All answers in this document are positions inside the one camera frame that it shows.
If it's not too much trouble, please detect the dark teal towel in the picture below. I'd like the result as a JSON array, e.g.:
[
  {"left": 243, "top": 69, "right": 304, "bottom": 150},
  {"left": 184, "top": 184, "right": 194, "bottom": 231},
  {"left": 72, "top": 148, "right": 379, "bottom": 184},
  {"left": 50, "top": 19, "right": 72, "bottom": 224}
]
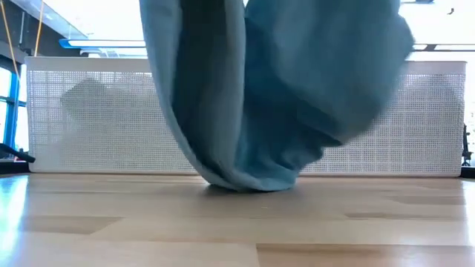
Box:
[{"left": 139, "top": 0, "right": 416, "bottom": 193}]

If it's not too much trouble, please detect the white mesh plastic basket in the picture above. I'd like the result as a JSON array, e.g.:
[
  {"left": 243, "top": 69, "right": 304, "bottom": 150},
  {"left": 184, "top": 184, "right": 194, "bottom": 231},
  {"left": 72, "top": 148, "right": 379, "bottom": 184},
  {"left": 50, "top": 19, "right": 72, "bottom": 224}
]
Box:
[
  {"left": 299, "top": 60, "right": 468, "bottom": 178},
  {"left": 24, "top": 56, "right": 200, "bottom": 174}
]

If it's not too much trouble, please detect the blue-edged ceiling light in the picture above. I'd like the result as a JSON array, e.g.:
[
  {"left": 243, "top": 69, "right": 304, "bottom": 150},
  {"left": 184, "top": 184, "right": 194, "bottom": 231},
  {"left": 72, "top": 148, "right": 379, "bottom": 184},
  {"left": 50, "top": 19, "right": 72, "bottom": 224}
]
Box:
[{"left": 58, "top": 38, "right": 148, "bottom": 50}]

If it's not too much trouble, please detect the long ceiling light bar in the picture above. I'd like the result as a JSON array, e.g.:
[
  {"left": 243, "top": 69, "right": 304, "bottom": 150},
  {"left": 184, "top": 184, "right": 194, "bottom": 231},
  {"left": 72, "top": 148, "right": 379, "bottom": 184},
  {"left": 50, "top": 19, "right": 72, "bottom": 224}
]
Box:
[{"left": 410, "top": 43, "right": 475, "bottom": 52}]

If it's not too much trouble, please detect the blue window frame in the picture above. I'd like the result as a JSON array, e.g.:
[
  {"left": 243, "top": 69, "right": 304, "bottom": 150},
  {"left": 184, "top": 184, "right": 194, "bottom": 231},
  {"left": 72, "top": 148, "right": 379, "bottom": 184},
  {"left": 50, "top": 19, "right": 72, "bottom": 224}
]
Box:
[{"left": 0, "top": 71, "right": 27, "bottom": 150}]

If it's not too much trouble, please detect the yellow hanging cable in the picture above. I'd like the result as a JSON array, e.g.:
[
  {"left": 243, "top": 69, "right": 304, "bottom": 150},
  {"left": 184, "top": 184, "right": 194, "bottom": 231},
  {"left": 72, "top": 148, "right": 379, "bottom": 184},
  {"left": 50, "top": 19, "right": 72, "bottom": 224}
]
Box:
[
  {"left": 33, "top": 0, "right": 45, "bottom": 58},
  {"left": 0, "top": 0, "right": 20, "bottom": 81}
]

